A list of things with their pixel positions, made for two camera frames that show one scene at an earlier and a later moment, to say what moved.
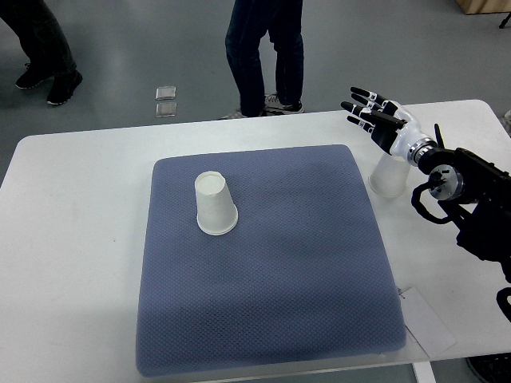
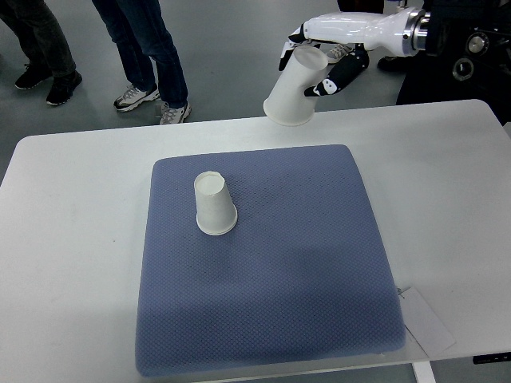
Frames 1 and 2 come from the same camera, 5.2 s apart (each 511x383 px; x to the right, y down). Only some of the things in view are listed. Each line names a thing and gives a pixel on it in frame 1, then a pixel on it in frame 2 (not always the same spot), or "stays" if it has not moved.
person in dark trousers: (46, 48) stays
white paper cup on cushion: (216, 213) stays
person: (247, 22) to (144, 41)
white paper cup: (389, 175) to (287, 103)
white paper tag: (424, 325) stays
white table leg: (424, 372) stays
